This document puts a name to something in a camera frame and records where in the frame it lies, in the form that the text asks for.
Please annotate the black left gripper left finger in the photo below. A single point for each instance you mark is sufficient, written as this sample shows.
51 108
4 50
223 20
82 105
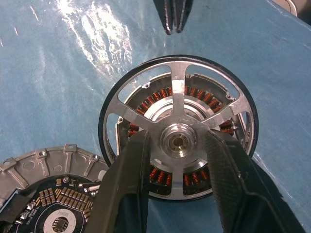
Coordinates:
121 182

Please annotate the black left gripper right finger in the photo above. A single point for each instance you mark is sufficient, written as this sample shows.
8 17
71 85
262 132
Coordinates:
233 182

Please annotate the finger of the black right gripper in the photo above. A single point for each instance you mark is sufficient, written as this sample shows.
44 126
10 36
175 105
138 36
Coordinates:
182 12
166 14

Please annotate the white round cap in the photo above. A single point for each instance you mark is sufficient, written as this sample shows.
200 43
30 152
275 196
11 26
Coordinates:
56 167

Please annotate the black spoked motor rotor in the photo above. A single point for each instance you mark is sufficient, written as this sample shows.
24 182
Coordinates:
178 97

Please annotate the silver motor stator housing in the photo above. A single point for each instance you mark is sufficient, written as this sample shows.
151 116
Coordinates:
209 99

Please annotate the blue table cloth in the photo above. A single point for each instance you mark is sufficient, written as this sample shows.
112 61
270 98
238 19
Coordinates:
60 97

